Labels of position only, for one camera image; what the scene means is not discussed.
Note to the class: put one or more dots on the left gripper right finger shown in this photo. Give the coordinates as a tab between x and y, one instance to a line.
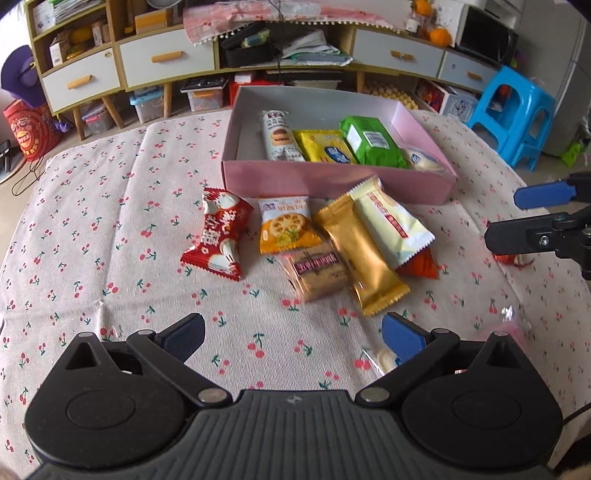
421	353

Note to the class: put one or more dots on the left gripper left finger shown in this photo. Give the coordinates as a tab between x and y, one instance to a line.
162	357

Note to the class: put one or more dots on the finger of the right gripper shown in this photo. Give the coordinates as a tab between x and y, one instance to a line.
526	235
544	195

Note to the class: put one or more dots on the gold foil snack bar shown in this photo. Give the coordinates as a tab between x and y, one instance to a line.
377	287

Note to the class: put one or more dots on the orange snack packet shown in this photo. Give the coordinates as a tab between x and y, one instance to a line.
421	265

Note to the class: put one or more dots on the cream white wafer pack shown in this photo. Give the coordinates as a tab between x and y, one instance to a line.
399	235

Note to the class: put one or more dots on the brown biscuit clear pack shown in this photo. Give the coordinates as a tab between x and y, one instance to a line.
315	272

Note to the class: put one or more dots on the clear rice cracker pack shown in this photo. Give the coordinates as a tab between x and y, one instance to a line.
420	160

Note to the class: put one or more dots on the red white snack pouch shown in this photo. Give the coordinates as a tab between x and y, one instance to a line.
226	217

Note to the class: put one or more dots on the lotus root cookie pack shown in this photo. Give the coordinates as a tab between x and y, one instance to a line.
286	225

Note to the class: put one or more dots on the green snack pack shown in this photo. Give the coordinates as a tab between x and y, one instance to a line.
371	142

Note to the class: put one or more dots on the yellow blue snack pack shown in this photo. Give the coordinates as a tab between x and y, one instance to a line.
324	146

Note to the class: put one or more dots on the chocolate tart cookie pack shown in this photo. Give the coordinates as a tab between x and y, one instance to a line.
278	138

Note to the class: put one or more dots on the small red candy wrapper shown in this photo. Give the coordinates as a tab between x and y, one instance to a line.
515	260

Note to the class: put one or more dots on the blue plastic stool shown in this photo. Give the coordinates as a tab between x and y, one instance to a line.
518	114

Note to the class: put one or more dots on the cherry print tablecloth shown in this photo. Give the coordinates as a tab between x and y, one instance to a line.
98	249

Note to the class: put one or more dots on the white toy box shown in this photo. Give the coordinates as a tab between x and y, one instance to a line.
446	100

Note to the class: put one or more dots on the black microwave oven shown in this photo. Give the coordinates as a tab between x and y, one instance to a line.
477	32

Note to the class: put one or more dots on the yellow egg tray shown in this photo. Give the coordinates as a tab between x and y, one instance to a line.
389	91

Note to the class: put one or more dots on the orange fruit lower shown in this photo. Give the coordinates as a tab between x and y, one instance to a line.
441	37

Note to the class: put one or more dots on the orange fruit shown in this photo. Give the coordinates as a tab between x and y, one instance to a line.
441	37
422	7

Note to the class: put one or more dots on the orange fruit upper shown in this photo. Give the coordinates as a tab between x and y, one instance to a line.
422	7

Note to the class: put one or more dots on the pink cardboard box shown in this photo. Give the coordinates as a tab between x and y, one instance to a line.
246	171

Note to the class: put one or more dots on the small clear grey bin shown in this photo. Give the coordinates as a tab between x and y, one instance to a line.
97	118

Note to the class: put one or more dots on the clear bin blue lid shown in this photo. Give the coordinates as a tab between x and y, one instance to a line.
148	103

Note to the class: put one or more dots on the red festive bucket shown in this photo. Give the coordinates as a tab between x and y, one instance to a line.
33	128

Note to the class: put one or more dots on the clear bin black lid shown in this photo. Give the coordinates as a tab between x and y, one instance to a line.
205	93

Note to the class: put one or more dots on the red storage box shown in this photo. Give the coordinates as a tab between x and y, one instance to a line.
235	86

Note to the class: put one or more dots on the black box on shelf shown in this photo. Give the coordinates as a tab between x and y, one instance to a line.
252	45

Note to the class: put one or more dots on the long wooden tv cabinet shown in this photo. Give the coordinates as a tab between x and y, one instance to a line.
87	52

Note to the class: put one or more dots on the purple hat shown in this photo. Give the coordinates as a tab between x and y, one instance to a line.
19	77

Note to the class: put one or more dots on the pink cloth on cabinet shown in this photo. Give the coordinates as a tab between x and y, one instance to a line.
223	19

